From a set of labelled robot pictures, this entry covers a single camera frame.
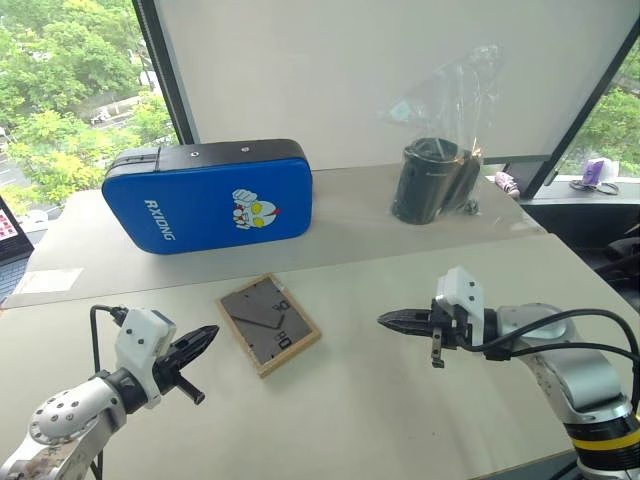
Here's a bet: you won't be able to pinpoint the black cylindrical container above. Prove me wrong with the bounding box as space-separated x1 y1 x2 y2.
389 137 484 226

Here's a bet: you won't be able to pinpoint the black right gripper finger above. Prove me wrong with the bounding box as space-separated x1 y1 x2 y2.
377 308 433 325
377 317 433 341

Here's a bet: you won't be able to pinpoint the metal key rings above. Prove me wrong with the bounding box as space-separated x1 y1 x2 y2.
569 179 620 196

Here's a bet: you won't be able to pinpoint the black bundle of gear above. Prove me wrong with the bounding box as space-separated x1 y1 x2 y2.
594 238 640 287

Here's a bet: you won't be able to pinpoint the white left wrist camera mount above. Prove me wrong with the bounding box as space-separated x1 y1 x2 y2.
113 308 177 406

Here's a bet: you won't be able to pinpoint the black cylinder in plastic bag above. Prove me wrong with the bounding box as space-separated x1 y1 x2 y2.
377 44 504 222

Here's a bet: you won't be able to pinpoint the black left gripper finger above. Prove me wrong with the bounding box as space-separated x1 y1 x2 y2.
173 325 221 352
180 329 221 365

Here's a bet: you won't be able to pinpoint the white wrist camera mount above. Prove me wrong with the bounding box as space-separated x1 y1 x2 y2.
113 308 177 406
434 266 487 347

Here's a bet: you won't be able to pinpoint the white paper label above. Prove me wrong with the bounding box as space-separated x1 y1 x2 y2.
14 268 85 294

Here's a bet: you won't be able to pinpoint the white window roller blind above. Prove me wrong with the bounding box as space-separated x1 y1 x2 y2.
132 0 640 201

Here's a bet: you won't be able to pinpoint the blue cartoon print case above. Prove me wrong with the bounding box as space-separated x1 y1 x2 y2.
101 138 314 256

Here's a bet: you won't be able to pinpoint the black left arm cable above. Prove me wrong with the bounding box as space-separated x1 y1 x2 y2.
89 303 131 377

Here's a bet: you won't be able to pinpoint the wooden picture frame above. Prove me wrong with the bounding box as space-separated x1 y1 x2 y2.
215 273 322 380

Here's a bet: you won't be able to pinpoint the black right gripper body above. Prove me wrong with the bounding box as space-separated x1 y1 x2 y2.
426 296 474 370

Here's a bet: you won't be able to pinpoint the purple keychain charm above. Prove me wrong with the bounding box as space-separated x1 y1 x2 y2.
581 158 609 187

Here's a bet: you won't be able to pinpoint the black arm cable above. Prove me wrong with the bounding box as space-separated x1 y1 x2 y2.
459 308 640 367
89 303 131 377

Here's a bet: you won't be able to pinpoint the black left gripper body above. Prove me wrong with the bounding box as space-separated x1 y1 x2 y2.
152 343 207 406

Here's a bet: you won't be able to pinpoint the pink patterned item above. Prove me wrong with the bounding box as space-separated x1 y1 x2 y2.
494 170 521 199

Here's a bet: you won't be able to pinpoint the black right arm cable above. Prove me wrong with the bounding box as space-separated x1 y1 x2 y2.
459 308 640 367

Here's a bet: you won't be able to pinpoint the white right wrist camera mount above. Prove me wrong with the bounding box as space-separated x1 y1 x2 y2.
434 266 487 347

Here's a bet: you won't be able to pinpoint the laptop with red screen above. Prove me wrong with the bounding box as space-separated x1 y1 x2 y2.
0 194 36 302

